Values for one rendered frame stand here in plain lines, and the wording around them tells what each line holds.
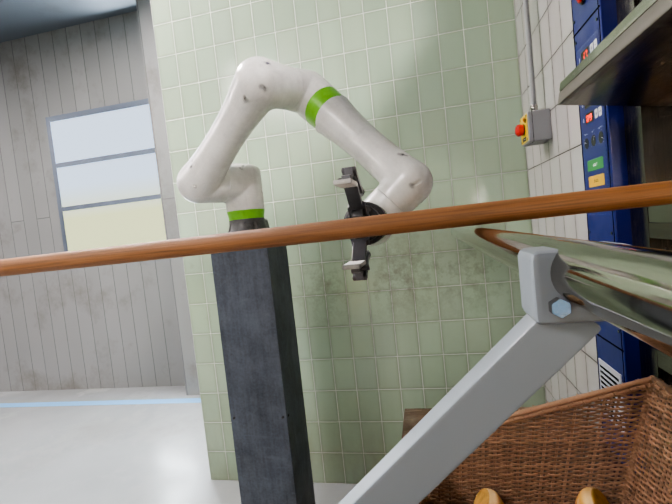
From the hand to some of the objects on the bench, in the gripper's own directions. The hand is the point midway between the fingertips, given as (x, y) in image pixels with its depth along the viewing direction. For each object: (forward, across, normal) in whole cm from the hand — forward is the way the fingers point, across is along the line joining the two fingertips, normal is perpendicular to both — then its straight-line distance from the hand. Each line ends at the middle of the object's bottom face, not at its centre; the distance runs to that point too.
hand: (347, 224), depth 67 cm
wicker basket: (+6, +62, -29) cm, 68 cm away
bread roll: (-15, +61, -39) cm, 74 cm away
